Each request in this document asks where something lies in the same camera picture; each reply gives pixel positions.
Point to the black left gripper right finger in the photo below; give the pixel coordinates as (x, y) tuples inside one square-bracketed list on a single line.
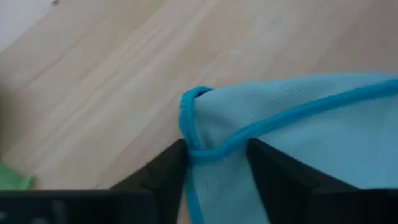
[(311, 202)]

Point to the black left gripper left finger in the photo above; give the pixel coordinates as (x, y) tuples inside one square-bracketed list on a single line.
[(109, 207)]

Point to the light blue microfiber towel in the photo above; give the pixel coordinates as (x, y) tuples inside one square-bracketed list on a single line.
[(311, 130)]

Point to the green microfiber towel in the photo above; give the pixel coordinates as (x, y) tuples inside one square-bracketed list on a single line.
[(14, 182)]

